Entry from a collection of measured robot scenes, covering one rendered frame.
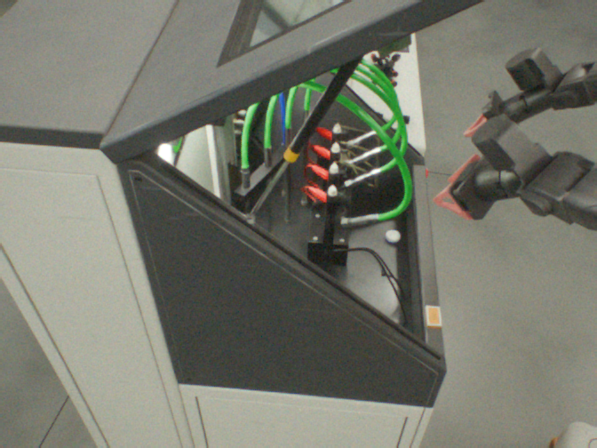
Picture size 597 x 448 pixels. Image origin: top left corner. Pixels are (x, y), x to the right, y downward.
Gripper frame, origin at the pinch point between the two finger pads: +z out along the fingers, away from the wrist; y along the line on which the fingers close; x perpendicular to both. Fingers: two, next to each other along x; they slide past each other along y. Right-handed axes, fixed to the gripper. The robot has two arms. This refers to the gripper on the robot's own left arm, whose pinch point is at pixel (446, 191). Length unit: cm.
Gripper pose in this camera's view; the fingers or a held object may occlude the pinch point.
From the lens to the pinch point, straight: 101.2
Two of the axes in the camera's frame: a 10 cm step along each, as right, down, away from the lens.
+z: -4.5, 0.7, 8.9
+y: -6.2, 6.9, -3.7
